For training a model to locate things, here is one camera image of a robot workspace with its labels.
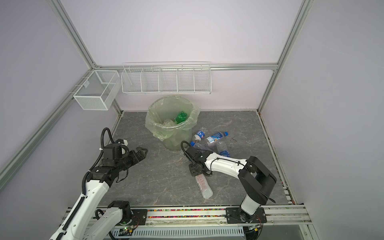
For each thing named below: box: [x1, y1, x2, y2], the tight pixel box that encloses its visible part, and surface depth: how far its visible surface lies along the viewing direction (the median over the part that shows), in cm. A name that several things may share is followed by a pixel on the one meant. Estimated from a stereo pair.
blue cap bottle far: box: [205, 131, 229, 147], surface depth 98 cm
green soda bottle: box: [174, 111, 188, 124], surface depth 98 cm
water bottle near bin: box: [194, 130, 206, 141], surface depth 103 cm
